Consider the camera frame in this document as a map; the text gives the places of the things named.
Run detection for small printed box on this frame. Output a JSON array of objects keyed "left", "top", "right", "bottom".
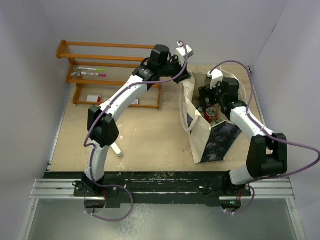
[{"left": 132, "top": 99, "right": 139, "bottom": 105}]

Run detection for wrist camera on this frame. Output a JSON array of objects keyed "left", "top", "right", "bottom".
[
  {"left": 175, "top": 41, "right": 194, "bottom": 66},
  {"left": 206, "top": 69, "right": 224, "bottom": 89}
]

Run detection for red cola can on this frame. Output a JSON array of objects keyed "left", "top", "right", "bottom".
[{"left": 204, "top": 106, "right": 217, "bottom": 121}]

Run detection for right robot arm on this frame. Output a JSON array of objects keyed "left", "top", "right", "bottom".
[{"left": 198, "top": 77, "right": 288, "bottom": 196}]

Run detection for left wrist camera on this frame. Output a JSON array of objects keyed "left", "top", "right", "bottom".
[{"left": 175, "top": 41, "right": 194, "bottom": 66}]

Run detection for glass soda bottle front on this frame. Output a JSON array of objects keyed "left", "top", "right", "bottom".
[{"left": 210, "top": 118, "right": 222, "bottom": 127}]

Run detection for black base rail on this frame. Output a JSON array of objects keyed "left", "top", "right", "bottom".
[{"left": 43, "top": 171, "right": 251, "bottom": 208}]

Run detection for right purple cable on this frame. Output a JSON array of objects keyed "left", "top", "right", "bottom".
[{"left": 209, "top": 59, "right": 320, "bottom": 216}]

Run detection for canvas tote bag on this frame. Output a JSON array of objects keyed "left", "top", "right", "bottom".
[{"left": 179, "top": 72, "right": 250, "bottom": 164}]

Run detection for white tube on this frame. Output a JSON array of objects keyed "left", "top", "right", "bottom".
[{"left": 111, "top": 143, "right": 123, "bottom": 157}]

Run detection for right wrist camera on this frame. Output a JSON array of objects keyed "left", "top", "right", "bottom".
[{"left": 206, "top": 69, "right": 224, "bottom": 89}]

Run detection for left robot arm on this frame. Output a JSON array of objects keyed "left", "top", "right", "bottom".
[{"left": 81, "top": 41, "right": 194, "bottom": 196}]

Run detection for red white box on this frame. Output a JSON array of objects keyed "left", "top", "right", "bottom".
[{"left": 86, "top": 94, "right": 102, "bottom": 103}]

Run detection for purple cable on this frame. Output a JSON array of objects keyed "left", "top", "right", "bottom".
[
  {"left": 83, "top": 40, "right": 190, "bottom": 222},
  {"left": 209, "top": 59, "right": 320, "bottom": 216}
]

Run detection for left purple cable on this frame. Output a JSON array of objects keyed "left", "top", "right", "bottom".
[{"left": 83, "top": 40, "right": 190, "bottom": 222}]

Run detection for wooden shelf rack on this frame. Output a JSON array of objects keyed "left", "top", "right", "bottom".
[{"left": 56, "top": 40, "right": 154, "bottom": 105}]

